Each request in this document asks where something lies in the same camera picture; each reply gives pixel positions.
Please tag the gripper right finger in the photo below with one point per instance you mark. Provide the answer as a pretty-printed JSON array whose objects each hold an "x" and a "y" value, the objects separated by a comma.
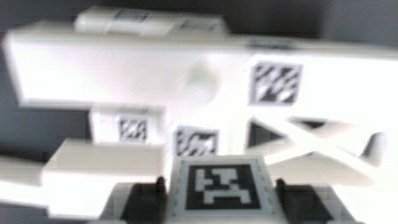
[{"x": 301, "y": 203}]

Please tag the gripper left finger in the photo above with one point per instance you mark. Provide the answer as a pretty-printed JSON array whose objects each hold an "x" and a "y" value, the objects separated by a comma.
[{"x": 145, "y": 208}]

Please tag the white tagged leg cube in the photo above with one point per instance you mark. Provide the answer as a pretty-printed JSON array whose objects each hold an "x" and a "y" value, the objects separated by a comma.
[{"x": 221, "y": 192}]

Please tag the white chair back part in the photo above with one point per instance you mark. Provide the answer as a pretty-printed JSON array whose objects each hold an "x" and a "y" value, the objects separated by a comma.
[{"x": 217, "y": 80}]

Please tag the white chair leg block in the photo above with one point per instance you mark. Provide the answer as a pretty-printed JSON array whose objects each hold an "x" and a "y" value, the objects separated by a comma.
[
  {"x": 125, "y": 125},
  {"x": 148, "y": 23}
]

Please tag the white U-shaped fence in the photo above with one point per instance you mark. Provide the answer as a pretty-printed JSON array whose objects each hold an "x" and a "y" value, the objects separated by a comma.
[{"x": 66, "y": 185}]

